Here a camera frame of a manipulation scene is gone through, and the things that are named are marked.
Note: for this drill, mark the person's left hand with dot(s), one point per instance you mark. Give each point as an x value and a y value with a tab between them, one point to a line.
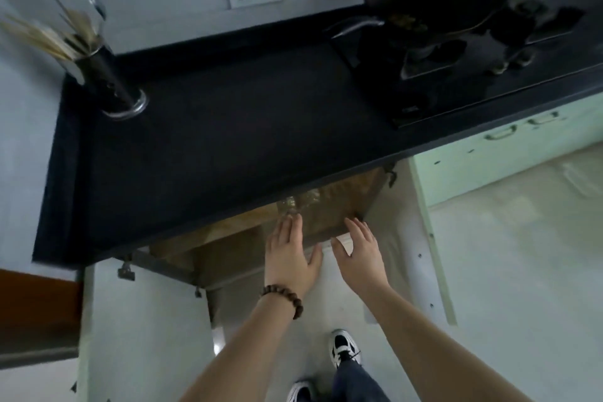
287	260

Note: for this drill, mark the person's right hand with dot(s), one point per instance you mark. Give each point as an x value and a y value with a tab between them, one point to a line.
365	270

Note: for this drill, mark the clear bottle white cap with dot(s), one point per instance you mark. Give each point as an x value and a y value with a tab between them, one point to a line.
291	207

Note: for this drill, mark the green cabinet with wooden interior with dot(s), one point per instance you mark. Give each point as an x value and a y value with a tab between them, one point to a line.
330	208

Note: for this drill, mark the person's left forearm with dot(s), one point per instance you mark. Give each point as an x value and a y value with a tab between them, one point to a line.
245	354

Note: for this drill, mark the person's right forearm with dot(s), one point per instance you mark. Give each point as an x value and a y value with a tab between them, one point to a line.
424	345

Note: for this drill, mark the person's right sneaker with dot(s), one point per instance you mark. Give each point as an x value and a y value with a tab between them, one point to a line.
344	345

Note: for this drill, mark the person's sneaker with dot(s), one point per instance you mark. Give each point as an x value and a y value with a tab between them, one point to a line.
344	345
299	392

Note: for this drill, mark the person's blue jeans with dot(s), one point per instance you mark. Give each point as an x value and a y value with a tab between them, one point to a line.
358	385

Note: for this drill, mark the person's left sneaker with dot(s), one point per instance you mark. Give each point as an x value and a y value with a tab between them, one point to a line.
299	392

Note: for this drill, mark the right cupboard door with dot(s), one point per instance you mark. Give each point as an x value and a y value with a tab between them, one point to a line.
494	161

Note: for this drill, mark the black glass gas stove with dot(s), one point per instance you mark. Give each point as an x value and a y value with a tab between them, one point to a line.
377	76

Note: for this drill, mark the black burner grate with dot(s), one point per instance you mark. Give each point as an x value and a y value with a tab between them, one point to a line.
551	27
424	62

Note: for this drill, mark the silver stove knob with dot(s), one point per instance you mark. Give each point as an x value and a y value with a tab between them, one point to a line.
498	69
523	60

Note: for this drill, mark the brown wooden door jamb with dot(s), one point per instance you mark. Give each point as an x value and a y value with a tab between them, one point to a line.
37	307

